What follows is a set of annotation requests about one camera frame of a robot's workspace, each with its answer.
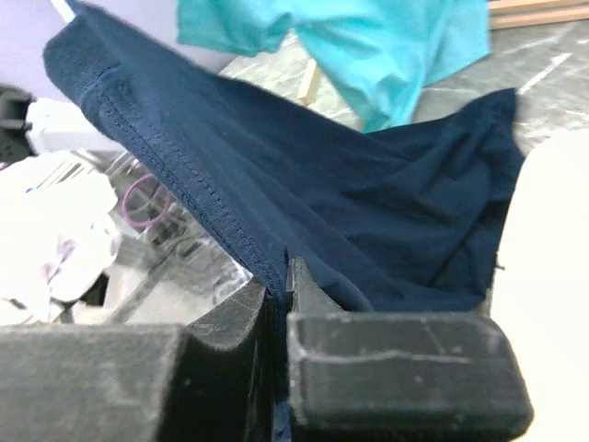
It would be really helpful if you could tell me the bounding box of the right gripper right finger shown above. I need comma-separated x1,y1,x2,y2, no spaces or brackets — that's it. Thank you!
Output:
286,258,534,441

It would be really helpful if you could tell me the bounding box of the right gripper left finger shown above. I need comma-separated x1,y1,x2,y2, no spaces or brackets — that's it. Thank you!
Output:
1,281,273,441

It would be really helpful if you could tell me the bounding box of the navy blue t shirt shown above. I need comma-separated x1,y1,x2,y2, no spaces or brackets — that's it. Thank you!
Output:
41,0,528,314

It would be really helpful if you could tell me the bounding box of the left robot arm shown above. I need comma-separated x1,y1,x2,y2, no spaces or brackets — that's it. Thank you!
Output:
1,85,121,325

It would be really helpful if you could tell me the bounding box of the teal t shirt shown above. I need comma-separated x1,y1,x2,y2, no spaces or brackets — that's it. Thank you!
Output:
177,0,491,132

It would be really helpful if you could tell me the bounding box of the cream plastic laundry basket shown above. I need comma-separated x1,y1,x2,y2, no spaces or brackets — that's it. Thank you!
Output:
491,130,588,441

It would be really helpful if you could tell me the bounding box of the wooden clothes rack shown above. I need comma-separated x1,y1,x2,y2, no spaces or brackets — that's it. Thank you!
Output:
297,0,588,106

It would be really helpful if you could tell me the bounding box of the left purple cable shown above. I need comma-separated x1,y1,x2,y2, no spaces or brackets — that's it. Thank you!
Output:
121,172,174,229

